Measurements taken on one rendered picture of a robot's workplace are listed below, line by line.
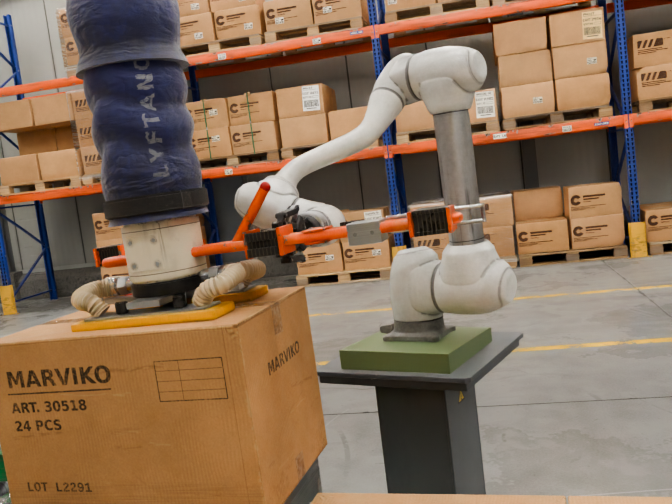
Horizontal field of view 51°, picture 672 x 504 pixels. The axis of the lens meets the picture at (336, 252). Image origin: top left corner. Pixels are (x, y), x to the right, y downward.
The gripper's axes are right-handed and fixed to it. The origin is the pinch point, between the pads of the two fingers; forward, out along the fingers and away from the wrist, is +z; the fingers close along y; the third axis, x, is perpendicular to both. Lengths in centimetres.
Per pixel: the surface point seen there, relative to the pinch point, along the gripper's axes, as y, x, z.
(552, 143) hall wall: -22, -65, -853
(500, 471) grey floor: 120, -26, -154
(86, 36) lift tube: -46, 31, 11
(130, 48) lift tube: -42.3, 22.0, 9.6
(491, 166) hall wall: -1, 16, -846
